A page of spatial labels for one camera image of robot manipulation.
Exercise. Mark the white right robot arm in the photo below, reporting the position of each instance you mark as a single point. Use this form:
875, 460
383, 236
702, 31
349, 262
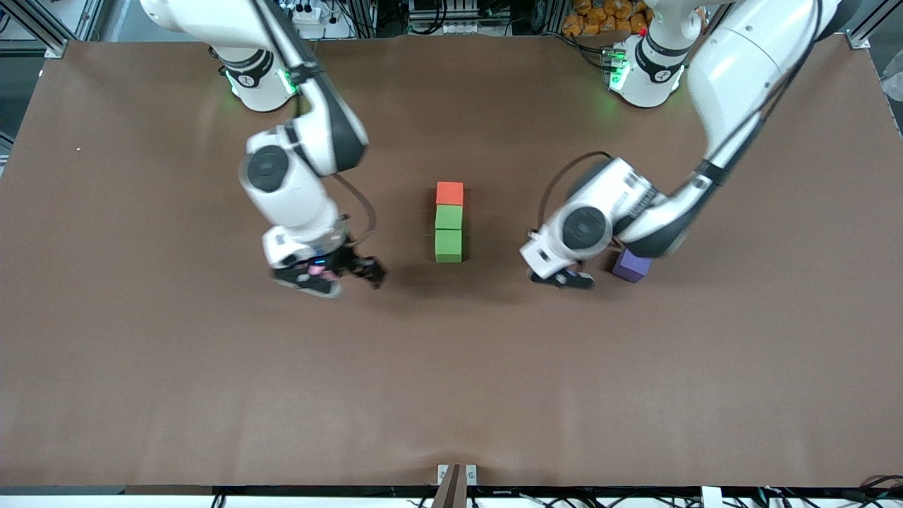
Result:
289, 190

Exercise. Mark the dark equipment rack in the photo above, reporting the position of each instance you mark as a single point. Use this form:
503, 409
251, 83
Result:
458, 21

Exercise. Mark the white tag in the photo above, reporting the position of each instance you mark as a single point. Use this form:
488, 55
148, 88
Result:
712, 499

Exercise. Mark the aluminium frame profile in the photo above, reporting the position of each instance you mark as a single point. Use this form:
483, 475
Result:
861, 39
53, 44

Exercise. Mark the green foam block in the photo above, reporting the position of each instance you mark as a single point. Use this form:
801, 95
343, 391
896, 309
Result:
449, 247
449, 217

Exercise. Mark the purple foam block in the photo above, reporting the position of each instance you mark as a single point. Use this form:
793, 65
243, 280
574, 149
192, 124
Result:
633, 268

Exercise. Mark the clear plastic bag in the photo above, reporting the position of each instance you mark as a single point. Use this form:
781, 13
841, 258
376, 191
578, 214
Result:
894, 85

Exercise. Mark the orange foam block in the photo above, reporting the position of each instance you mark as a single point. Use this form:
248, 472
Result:
449, 193

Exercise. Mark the bag of orange fruit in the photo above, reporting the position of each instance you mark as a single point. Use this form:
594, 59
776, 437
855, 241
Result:
600, 17

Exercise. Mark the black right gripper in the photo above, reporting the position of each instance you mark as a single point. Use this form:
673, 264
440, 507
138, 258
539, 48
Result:
347, 260

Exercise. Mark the white power strip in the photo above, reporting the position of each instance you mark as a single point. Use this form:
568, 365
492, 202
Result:
310, 13

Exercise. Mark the brown camera pole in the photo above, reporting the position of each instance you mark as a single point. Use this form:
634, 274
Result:
451, 494

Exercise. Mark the silver mounting bracket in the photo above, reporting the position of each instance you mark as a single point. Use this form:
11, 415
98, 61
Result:
471, 474

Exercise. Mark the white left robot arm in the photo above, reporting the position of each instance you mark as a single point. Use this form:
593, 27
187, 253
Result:
734, 70

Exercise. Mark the pink foam block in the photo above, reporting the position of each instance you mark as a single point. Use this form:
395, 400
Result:
311, 269

